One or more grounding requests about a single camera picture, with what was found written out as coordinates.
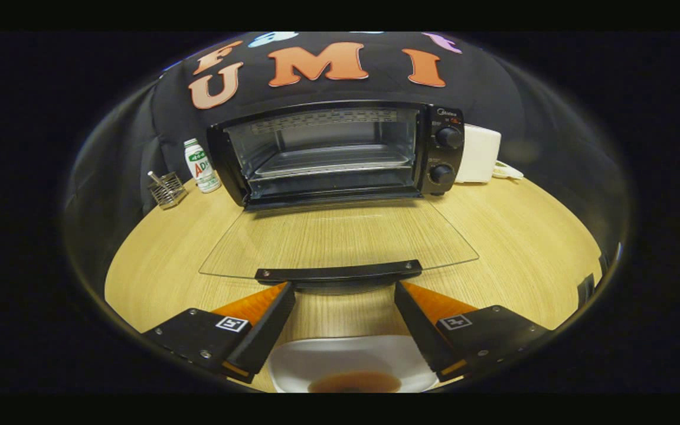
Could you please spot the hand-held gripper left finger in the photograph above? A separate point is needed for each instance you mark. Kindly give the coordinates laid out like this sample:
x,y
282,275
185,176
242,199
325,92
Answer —
x,y
266,333

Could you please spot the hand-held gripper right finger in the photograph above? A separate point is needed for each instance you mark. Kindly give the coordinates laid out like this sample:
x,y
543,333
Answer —
x,y
419,330

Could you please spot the sugared doughnut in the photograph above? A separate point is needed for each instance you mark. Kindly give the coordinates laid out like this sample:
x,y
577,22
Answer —
x,y
355,382

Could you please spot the black toaster oven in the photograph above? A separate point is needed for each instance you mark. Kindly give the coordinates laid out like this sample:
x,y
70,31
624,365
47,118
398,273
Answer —
x,y
443,153

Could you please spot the metal oven tray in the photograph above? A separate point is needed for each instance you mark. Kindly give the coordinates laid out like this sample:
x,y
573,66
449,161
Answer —
x,y
328,159

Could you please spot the white pop-up toaster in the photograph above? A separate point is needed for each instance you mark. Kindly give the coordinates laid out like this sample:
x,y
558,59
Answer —
x,y
479,153

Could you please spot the white plate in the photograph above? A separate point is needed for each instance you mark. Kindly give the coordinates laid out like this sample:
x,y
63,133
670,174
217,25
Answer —
x,y
316,357

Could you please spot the white bottle green label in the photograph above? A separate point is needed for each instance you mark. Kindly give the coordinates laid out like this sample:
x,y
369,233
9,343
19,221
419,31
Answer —
x,y
201,168

